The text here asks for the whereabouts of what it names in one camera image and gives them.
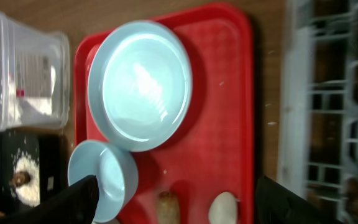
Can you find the grey dishwasher rack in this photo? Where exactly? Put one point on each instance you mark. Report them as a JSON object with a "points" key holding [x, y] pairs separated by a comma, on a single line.
{"points": [[318, 146]]}

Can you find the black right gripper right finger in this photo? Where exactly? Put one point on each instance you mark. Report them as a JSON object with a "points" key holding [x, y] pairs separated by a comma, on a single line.
{"points": [[276, 204]]}

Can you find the black waste bin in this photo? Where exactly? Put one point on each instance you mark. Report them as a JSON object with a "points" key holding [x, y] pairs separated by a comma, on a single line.
{"points": [[44, 146]]}

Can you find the red plastic tray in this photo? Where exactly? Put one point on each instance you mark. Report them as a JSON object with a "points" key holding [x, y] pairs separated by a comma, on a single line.
{"points": [[213, 150]]}

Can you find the white plastic spoon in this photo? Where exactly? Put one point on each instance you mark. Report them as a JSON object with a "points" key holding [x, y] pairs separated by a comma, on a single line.
{"points": [[223, 209]]}

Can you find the clear plastic bin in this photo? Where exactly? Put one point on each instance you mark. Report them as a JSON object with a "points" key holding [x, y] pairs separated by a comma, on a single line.
{"points": [[34, 77]]}

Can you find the brown food scrap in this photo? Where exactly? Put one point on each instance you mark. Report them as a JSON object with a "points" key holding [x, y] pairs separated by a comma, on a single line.
{"points": [[20, 178]]}

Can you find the pile of rice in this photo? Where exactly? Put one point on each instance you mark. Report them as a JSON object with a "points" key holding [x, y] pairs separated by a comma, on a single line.
{"points": [[29, 193]]}

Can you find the light blue bowl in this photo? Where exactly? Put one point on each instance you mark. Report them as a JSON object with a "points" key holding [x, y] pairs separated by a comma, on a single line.
{"points": [[116, 173]]}

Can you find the light blue plate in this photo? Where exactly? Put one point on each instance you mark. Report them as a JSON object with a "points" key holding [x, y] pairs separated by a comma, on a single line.
{"points": [[139, 85]]}

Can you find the brown carrot piece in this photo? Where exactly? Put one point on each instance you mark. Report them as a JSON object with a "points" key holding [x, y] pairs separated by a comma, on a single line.
{"points": [[168, 208]]}

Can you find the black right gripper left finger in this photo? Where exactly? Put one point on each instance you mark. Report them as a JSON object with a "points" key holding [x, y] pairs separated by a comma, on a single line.
{"points": [[76, 204]]}

